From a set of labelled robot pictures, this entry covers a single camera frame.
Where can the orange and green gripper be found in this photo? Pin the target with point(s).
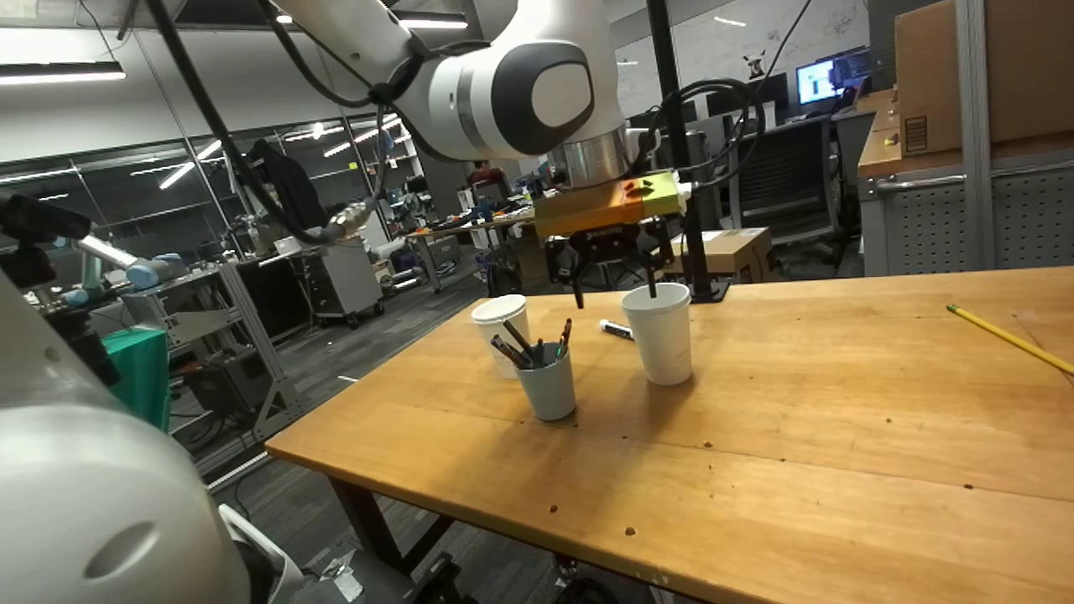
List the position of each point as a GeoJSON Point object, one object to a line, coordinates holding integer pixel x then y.
{"type": "Point", "coordinates": [608, 206]}

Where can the white foam cup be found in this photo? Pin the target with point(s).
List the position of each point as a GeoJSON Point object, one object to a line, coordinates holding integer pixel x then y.
{"type": "Point", "coordinates": [662, 332]}
{"type": "Point", "coordinates": [499, 315]}

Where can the black and white marker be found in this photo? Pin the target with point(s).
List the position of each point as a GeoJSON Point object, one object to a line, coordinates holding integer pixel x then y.
{"type": "Point", "coordinates": [616, 330]}

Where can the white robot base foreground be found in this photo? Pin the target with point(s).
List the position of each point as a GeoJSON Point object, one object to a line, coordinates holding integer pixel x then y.
{"type": "Point", "coordinates": [96, 506]}

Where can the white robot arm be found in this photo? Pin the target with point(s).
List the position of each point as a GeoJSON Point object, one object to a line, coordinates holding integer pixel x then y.
{"type": "Point", "coordinates": [543, 84]}

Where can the white foam cup at edge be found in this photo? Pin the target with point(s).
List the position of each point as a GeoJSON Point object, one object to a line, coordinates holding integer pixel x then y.
{"type": "Point", "coordinates": [499, 315]}

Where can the black pens in cup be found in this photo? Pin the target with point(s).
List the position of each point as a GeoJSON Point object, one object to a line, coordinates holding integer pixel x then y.
{"type": "Point", "coordinates": [521, 353]}

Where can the white cup holding pens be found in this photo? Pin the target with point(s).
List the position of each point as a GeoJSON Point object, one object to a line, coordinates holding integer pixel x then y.
{"type": "Point", "coordinates": [552, 387]}

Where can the computer monitor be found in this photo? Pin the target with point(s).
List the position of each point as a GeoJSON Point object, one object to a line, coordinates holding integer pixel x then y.
{"type": "Point", "coordinates": [830, 77]}

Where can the yellow pencil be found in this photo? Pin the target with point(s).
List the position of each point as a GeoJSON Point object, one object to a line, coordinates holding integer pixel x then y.
{"type": "Point", "coordinates": [1011, 341]}

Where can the teal container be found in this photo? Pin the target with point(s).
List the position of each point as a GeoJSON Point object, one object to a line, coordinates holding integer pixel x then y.
{"type": "Point", "coordinates": [144, 382]}

